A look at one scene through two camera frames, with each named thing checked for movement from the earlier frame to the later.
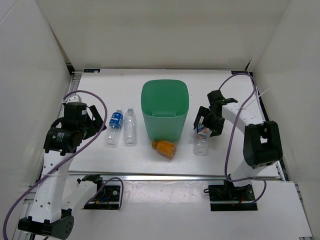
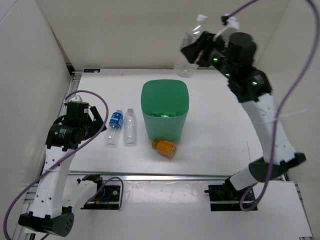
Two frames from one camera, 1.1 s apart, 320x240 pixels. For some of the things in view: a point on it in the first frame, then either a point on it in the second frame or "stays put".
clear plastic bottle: (130, 127) stays put
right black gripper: (202, 111) -> (192, 51)
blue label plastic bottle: (115, 127) stays put
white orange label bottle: (200, 142) -> (183, 66)
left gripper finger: (97, 122) stays put
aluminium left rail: (74, 82) stays put
